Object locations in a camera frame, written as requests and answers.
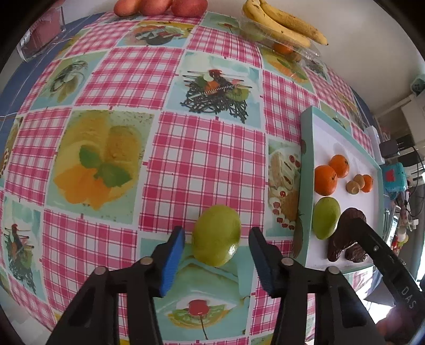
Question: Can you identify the spotted yellow banana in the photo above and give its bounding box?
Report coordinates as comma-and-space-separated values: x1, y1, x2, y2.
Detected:
259, 0, 329, 46
242, 0, 312, 49

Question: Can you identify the orange-red apple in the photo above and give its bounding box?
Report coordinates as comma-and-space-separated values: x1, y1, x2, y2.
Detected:
139, 0, 173, 16
113, 0, 142, 17

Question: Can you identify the silver metal utensil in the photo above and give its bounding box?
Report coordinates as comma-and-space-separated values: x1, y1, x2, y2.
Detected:
383, 206, 399, 239

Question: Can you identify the green mango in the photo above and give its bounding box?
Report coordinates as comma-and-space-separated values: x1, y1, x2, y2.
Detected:
192, 205, 242, 268
312, 196, 341, 240

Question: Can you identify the clear plastic container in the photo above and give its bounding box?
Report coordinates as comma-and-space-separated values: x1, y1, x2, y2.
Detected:
242, 18, 322, 62

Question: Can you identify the white shelf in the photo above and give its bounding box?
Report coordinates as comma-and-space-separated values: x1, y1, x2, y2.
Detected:
375, 96, 425, 140

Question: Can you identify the clear acrylic box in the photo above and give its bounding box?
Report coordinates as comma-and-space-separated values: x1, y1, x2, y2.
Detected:
16, 0, 65, 62

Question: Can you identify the teal device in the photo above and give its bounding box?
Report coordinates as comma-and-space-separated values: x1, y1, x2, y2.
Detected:
381, 163, 408, 193

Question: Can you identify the dark brown ribbed fruit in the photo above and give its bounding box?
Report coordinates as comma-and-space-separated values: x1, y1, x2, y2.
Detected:
327, 237, 347, 262
345, 244, 367, 263
339, 208, 367, 249

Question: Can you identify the white tray with teal rim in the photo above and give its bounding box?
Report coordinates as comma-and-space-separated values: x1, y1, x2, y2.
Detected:
292, 106, 382, 274

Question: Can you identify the large orange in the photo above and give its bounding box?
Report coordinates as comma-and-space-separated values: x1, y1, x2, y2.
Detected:
314, 165, 338, 196
329, 154, 350, 178

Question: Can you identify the pink plaid printed tablecloth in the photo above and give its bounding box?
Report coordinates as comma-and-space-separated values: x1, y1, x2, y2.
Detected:
0, 11, 377, 345

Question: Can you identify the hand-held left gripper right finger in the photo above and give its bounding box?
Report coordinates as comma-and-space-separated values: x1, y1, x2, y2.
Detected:
248, 226, 387, 345

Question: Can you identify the red apple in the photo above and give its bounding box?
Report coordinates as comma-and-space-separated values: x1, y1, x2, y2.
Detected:
171, 0, 208, 18

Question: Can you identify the black power adapter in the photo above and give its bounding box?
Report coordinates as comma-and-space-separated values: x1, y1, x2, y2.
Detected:
379, 139, 404, 158

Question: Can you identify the person's right hand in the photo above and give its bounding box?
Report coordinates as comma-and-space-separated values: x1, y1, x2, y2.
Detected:
375, 303, 422, 344

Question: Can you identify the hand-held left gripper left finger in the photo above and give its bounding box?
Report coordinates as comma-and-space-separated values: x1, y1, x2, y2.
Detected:
45, 226, 186, 345

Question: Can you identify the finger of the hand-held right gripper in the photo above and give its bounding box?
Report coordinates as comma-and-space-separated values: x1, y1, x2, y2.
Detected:
349, 217, 396, 270

